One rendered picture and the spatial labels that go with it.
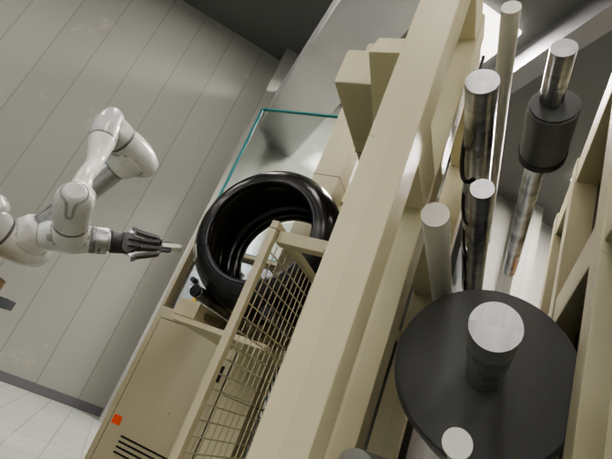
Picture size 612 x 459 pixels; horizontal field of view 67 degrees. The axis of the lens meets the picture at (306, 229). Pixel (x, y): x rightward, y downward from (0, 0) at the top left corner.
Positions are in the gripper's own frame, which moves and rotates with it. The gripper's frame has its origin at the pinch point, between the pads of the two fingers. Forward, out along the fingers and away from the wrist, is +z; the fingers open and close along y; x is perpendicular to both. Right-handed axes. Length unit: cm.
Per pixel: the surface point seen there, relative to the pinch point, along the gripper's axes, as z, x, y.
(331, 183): 70, 7, -38
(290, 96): 146, -134, -270
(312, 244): 14, 72, 39
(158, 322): 11, -80, -4
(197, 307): 8.5, 0.9, 22.8
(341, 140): 76, 13, -60
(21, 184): -85, -290, -229
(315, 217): 41, 32, 2
